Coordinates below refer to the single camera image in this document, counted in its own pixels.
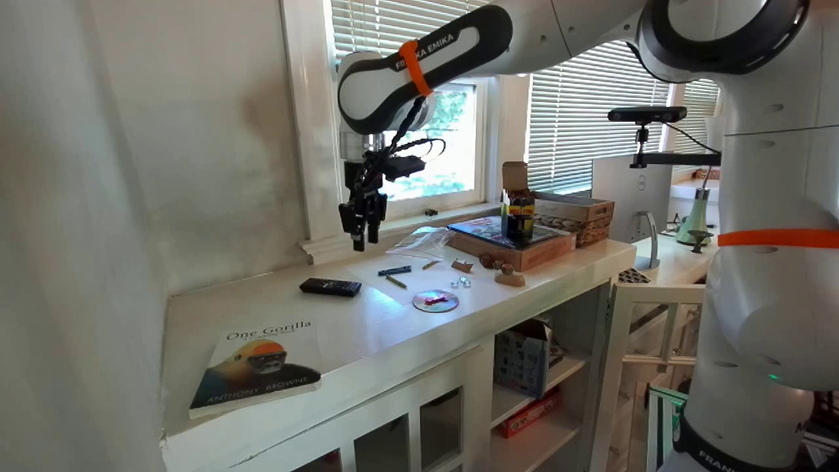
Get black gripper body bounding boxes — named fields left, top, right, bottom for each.
left=345, top=157, right=391, bottom=209

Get black remote control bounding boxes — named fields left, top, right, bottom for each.
left=300, top=276, right=366, bottom=300

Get clear plastic zip bag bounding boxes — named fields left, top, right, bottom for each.
left=393, top=223, right=455, bottom=261

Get stack of flat books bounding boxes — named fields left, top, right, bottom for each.
left=447, top=216, right=579, bottom=272

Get small cardboard box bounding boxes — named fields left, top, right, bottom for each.
left=502, top=160, right=533, bottom=198

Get small wooden block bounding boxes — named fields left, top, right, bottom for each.
left=494, top=267, right=531, bottom=291

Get white cabinet with glass doors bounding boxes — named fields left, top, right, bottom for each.
left=159, top=236, right=640, bottom=472

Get white book with bird cover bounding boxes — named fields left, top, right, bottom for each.
left=187, top=317, right=326, bottom=414

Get grey storage crate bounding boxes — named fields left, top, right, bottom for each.
left=494, top=317, right=557, bottom=402

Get brown wicker basket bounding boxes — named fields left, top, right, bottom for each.
left=536, top=198, right=619, bottom=253

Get white window blinds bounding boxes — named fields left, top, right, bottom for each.
left=524, top=36, right=683, bottom=200

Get silver computer monitor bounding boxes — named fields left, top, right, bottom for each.
left=591, top=153, right=675, bottom=272

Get red book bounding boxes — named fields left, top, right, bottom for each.
left=497, top=389, right=564, bottom=441

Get pale green desk stand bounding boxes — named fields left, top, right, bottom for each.
left=676, top=170, right=718, bottom=258

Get green framed board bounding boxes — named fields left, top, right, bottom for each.
left=644, top=384, right=696, bottom=472

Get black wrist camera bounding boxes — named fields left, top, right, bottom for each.
left=375, top=153, right=430, bottom=183

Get white window frame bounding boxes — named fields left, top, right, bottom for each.
left=278, top=0, right=533, bottom=267

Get black wrist cable bundle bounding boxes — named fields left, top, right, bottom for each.
left=366, top=91, right=450, bottom=173

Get black camera on stand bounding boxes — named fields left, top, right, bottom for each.
left=606, top=102, right=726, bottom=173

